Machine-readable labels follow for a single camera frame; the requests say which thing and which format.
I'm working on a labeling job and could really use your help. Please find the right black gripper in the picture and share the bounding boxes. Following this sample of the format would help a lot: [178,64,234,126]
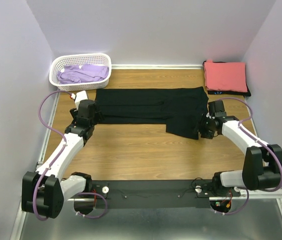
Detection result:
[191,112,216,140]

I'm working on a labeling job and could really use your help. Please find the black t shirt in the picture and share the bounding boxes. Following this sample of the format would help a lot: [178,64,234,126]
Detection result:
[95,87,209,140]
[202,60,252,98]

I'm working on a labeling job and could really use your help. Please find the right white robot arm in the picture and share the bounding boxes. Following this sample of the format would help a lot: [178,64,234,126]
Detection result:
[199,99,282,196]

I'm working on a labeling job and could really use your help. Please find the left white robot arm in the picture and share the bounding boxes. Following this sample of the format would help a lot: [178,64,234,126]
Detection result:
[21,99,102,221]

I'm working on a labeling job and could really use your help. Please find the folded black t shirt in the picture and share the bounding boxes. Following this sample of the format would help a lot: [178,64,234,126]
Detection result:
[202,60,252,98]

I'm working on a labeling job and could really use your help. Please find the purple t shirt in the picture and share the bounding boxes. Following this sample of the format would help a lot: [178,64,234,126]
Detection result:
[56,64,109,85]

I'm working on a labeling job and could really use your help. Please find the white plastic laundry basket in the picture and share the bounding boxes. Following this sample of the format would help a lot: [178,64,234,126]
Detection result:
[49,53,112,91]

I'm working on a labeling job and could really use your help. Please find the folded red t shirt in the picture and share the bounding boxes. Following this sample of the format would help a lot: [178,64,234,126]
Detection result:
[203,59,248,93]

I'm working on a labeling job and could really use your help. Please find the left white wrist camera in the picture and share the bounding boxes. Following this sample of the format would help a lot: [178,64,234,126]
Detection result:
[74,90,89,105]

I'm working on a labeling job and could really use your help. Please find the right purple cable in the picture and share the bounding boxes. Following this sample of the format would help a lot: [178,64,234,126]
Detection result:
[222,97,282,192]

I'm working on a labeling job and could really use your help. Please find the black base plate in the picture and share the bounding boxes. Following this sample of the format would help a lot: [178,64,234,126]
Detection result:
[74,177,241,215]

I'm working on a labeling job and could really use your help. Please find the aluminium frame rail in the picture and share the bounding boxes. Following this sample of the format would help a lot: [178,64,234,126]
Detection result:
[234,187,282,199]

